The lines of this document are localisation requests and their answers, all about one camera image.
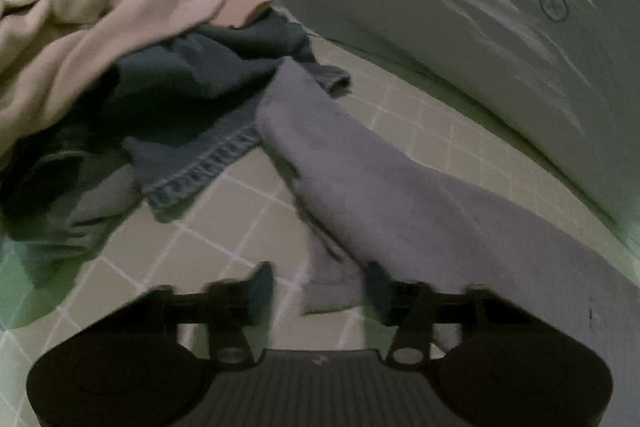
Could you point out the blue denim jeans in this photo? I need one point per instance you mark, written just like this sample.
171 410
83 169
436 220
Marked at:
200 72

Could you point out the dark green garment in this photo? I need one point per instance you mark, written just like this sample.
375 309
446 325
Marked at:
50 207

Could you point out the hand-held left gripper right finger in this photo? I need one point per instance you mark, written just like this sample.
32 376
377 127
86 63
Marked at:
381 294

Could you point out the beige garment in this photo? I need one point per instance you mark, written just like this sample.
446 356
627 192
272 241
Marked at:
75 47

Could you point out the green checked bed sheet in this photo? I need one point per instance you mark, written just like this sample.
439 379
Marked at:
240 232

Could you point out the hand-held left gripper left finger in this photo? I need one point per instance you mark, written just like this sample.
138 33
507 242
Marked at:
260 294

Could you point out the grey t-shirt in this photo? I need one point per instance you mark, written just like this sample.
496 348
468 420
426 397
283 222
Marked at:
400 187

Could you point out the light blue printed quilt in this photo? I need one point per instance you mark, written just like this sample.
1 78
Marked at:
425 7

